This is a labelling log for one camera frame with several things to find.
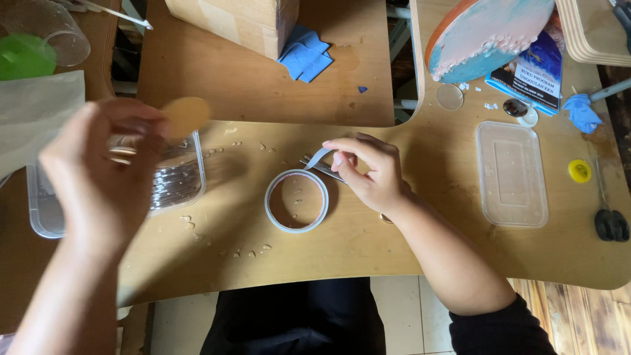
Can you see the clear plastic container lid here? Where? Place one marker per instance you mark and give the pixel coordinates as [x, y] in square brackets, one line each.
[511, 173]

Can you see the white tape roll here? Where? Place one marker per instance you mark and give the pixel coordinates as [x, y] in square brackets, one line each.
[272, 207]

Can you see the small white cap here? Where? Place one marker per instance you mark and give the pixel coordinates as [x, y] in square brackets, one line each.
[529, 118]

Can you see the person's left fingers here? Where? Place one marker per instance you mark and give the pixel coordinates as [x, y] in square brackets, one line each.
[133, 116]

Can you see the yellow bottle cap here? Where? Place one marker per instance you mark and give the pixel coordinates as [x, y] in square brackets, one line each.
[579, 171]

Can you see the person's black trousers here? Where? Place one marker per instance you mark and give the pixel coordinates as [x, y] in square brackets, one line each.
[296, 320]

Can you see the person's black sleeve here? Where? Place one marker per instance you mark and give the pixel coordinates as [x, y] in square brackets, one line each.
[498, 333]

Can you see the clear plastic container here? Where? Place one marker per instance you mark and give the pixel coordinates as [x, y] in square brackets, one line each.
[177, 182]

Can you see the blue cloth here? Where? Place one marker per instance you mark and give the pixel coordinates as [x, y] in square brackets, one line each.
[304, 55]

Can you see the grey pipe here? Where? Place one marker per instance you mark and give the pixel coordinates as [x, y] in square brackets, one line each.
[611, 89]

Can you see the clear round disc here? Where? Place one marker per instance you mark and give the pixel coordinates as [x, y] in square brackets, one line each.
[449, 97]

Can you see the person's left hand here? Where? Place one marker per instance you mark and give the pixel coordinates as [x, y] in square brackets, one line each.
[98, 187]

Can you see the scattered clear resin droplets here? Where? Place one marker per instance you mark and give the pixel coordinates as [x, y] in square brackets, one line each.
[236, 254]

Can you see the cardboard box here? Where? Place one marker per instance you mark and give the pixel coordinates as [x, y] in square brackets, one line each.
[236, 19]

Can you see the white stirring stick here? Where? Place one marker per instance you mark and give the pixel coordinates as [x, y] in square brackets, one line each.
[118, 15]

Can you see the green round lid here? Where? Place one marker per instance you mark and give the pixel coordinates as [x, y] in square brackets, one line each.
[22, 58]

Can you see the dark shiny round piece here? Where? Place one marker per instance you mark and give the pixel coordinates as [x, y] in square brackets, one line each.
[514, 107]

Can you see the round blue pink resin board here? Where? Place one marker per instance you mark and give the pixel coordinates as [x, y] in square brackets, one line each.
[485, 34]

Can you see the round tan translucent disc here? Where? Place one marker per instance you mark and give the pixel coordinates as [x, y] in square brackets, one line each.
[187, 117]

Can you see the wooden tray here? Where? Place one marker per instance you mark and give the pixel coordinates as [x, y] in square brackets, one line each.
[591, 34]

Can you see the blue glove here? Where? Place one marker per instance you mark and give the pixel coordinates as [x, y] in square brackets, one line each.
[581, 112]

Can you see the blue white book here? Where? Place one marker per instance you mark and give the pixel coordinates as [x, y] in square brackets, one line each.
[535, 74]

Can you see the metal tweezers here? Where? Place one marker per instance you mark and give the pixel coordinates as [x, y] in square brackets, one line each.
[320, 167]

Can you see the person's right hand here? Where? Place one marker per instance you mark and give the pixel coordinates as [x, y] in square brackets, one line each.
[379, 177]

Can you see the grey paper sheet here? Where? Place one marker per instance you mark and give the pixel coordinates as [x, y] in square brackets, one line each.
[34, 113]

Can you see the clear plastic cup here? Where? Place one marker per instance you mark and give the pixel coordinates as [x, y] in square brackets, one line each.
[54, 29]

